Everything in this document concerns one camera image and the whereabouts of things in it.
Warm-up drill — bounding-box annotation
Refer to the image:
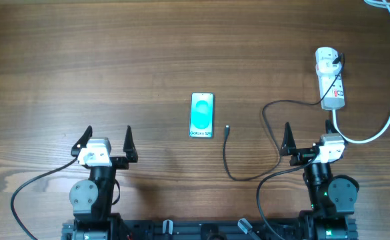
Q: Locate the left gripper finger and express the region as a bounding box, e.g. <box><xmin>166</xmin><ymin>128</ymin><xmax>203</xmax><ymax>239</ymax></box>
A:
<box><xmin>71</xmin><ymin>125</ymin><xmax>93</xmax><ymax>157</ymax></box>
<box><xmin>123</xmin><ymin>125</ymin><xmax>138</xmax><ymax>163</ymax></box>

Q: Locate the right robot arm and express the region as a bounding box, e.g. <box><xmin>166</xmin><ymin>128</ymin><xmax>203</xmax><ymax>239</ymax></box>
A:
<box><xmin>279</xmin><ymin>120</ymin><xmax>359</xmax><ymax>240</ymax></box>

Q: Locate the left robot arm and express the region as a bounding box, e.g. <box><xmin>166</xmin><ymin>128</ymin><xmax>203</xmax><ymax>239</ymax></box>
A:
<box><xmin>61</xmin><ymin>126</ymin><xmax>138</xmax><ymax>240</ymax></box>

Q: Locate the black USB charging cable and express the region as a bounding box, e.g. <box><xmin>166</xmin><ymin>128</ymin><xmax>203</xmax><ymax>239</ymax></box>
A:
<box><xmin>222</xmin><ymin>53</ymin><xmax>346</xmax><ymax>183</ymax></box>

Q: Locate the white USB charger plug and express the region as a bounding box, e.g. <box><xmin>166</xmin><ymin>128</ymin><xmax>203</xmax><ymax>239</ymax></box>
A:
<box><xmin>316</xmin><ymin>59</ymin><xmax>342</xmax><ymax>76</ymax></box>

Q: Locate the smartphone with teal screen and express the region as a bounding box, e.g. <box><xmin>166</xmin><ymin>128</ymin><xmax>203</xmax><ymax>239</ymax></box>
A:
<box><xmin>189</xmin><ymin>93</ymin><xmax>214</xmax><ymax>139</ymax></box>

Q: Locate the white power strip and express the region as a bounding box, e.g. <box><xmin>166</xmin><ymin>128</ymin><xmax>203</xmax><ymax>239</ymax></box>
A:
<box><xmin>315</xmin><ymin>47</ymin><xmax>345</xmax><ymax>111</ymax></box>

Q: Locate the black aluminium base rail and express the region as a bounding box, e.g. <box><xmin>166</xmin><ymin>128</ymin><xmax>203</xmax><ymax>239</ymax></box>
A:
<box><xmin>61</xmin><ymin>218</ymin><xmax>359</xmax><ymax>240</ymax></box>

